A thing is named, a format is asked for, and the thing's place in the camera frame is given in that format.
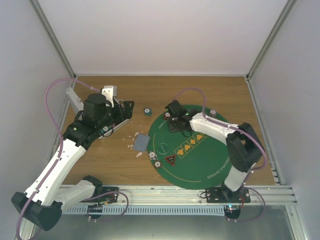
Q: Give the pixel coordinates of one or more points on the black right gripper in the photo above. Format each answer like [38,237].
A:
[172,129]

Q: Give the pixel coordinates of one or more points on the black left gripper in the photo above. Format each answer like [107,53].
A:
[128,110]

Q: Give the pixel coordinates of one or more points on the red 100 chip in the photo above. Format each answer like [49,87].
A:
[166,116]
[157,164]

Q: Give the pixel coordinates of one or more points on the blue green 50 chip stack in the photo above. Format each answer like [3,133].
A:
[147,112]

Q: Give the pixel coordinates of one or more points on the clear round dealer button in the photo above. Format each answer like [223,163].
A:
[162,149]

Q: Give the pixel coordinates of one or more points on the black red triangular all-in button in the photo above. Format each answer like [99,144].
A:
[171,159]

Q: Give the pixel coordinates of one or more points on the blue orange chip stack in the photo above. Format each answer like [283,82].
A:
[212,113]
[152,156]

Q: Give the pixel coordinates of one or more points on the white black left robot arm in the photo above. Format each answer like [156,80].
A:
[41,204]

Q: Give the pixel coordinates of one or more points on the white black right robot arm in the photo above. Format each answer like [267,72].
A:
[243,145]

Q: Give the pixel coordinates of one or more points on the silver aluminium poker case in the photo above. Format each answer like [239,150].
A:
[77,105]

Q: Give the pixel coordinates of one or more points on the chip stack inside case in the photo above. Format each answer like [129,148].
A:
[105,129]

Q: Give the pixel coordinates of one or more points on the blue playing card deck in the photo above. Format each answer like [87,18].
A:
[141,143]

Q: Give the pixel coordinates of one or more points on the round green poker mat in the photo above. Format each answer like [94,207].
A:
[201,161]

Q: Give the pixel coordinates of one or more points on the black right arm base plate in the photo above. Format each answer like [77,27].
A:
[221,195]

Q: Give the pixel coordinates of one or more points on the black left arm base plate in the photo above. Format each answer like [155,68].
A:
[103,194]

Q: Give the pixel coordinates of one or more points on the grey slotted cable duct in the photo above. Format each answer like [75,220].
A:
[160,210]

